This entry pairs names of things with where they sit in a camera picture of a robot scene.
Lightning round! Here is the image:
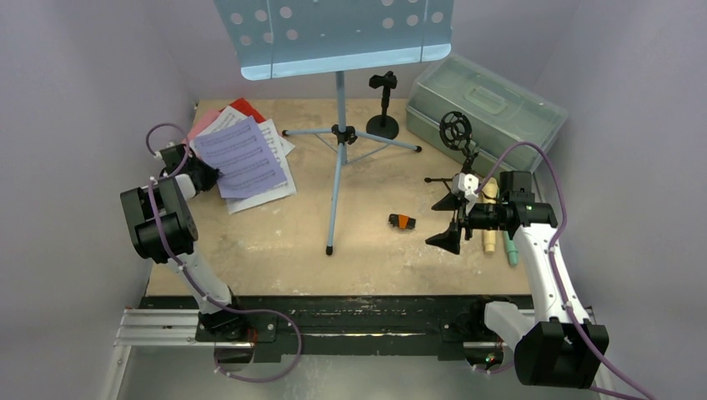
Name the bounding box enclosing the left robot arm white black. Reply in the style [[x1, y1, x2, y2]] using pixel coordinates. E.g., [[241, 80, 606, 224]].
[[120, 144, 251, 341]]

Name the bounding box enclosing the black round-base mic stand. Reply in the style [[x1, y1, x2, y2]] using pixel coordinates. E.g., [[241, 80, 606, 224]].
[[366, 71, 399, 139]]

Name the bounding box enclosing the pink sheet music page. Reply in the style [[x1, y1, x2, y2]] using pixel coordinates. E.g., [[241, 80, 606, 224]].
[[183, 109, 221, 143]]

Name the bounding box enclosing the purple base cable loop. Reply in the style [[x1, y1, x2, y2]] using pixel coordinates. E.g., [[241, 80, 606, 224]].
[[213, 312, 303, 385]]

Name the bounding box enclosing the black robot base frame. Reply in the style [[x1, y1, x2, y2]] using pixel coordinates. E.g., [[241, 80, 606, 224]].
[[138, 295, 533, 367]]

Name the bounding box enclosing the red sheet music page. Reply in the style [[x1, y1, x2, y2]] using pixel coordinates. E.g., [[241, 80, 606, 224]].
[[229, 97, 267, 123]]

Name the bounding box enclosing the lavender sheet music page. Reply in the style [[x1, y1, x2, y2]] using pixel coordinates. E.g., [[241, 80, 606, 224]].
[[193, 117, 286, 199]]

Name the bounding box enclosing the cream yellow microphone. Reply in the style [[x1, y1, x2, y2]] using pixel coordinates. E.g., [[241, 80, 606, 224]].
[[482, 177, 499, 255]]

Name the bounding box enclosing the white sheet music page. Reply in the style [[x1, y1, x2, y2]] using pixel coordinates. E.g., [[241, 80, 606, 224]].
[[225, 118, 298, 215], [198, 106, 295, 158]]

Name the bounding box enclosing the mint green microphone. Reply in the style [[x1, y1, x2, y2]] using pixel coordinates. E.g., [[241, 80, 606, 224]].
[[503, 217, 519, 267]]

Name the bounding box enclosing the green translucent storage case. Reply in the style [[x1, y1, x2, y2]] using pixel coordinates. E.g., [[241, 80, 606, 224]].
[[406, 54, 568, 176]]

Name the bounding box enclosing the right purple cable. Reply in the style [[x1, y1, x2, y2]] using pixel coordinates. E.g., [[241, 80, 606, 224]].
[[480, 142, 647, 400]]

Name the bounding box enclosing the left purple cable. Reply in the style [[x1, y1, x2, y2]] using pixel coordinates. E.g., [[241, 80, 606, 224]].
[[145, 122, 278, 318]]

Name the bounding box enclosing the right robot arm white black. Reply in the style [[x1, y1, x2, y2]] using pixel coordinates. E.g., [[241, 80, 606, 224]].
[[425, 171, 609, 389]]

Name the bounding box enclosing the blue music stand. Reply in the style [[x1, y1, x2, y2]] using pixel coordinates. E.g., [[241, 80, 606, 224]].
[[214, 0, 454, 255]]

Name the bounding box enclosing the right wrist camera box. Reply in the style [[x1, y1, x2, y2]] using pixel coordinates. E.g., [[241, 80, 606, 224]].
[[450, 172, 479, 215]]

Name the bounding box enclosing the black tripod shock-mount stand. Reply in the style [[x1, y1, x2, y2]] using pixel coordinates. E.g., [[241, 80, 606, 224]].
[[439, 111, 479, 175]]

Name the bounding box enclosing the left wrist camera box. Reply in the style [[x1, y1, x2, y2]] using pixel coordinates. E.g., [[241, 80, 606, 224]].
[[154, 144, 185, 165]]

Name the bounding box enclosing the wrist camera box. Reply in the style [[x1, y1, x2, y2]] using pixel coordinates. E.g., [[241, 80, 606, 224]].
[[154, 144, 185, 165], [450, 172, 479, 215]]

